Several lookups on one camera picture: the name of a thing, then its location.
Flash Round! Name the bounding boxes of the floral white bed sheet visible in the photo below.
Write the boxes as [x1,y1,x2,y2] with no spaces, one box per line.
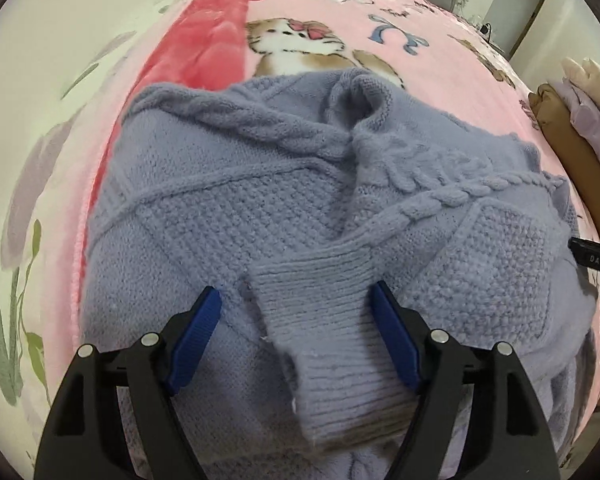
[0,0,186,479]

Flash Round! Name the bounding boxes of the pink cartoon fleece blanket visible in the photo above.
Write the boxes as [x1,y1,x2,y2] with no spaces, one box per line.
[54,0,600,411]

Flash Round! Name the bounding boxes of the cream quilted folded garment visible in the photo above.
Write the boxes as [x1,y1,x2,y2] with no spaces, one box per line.
[560,58,600,110]

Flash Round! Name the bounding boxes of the lilac folded garment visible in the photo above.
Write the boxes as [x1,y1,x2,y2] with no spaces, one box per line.
[550,78,600,162]

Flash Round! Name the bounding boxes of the purple knit hooded cardigan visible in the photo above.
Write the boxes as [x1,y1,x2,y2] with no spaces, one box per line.
[81,69,596,479]

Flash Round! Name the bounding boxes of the brown folded garment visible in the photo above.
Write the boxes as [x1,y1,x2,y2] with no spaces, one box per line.
[526,82,600,252]

